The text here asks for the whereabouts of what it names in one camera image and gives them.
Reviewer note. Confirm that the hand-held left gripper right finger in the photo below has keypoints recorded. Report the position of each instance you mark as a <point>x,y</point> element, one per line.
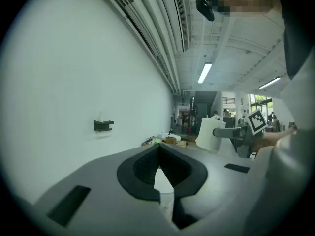
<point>216,181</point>

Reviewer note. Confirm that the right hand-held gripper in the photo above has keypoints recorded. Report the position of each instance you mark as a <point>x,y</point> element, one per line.
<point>257,122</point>

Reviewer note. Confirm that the black wall toilet paper holder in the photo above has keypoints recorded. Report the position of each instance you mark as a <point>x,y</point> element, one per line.
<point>102,126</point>

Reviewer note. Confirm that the black head-mounted camera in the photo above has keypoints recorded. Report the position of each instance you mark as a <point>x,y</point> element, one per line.
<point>205,8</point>

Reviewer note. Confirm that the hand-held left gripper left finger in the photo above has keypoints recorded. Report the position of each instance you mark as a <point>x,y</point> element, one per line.
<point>98,181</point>

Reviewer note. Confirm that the brown wooden box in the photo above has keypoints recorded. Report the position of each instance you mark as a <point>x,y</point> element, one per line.
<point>172,140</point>

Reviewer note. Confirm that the white box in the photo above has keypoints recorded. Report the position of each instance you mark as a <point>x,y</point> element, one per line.
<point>163,134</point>

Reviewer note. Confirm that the long ceiling light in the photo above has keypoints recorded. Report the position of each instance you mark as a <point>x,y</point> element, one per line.
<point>269,82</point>
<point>204,72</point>

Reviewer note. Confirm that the row of white ceiling pipes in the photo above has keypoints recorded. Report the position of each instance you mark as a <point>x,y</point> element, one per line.
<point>147,33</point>

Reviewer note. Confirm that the white ceiling air conditioner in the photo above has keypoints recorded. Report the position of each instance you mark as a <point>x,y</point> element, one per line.
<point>178,16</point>

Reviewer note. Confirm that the person's right forearm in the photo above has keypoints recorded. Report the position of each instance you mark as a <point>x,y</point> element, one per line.
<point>270,139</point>

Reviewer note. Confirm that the white toilet paper roll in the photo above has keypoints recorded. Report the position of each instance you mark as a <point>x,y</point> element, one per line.
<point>209,134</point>

